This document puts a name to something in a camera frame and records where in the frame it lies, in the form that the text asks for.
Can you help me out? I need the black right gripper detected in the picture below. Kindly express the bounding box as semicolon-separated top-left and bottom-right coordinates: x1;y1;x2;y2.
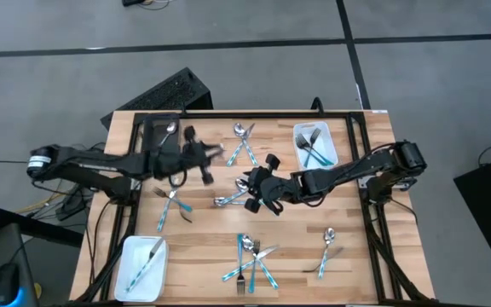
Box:
244;153;296;214

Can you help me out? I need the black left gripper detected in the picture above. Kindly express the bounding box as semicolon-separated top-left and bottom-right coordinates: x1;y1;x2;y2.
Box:
180;125;224;186

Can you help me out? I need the dark grey plastic tray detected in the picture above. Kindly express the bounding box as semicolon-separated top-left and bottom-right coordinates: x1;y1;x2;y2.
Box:
142;113;185;148

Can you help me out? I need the black perforated computer case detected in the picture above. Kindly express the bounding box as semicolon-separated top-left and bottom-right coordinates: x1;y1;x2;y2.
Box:
100;67;215;130

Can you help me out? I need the large white plastic bin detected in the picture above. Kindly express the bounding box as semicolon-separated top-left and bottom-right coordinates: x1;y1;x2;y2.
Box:
113;235;170;304

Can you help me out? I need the black metal beam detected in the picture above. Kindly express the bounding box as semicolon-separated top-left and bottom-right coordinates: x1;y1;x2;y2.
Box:
0;207;85;249

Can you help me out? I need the grey side desk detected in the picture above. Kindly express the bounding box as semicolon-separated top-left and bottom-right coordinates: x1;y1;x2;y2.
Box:
0;223;40;307

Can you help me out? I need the black computer mouse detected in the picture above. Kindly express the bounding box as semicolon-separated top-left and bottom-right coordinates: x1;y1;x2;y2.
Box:
0;262;23;306

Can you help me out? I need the black aluminium table frame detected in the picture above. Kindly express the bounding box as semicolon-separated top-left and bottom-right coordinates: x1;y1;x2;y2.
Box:
74;109;438;307

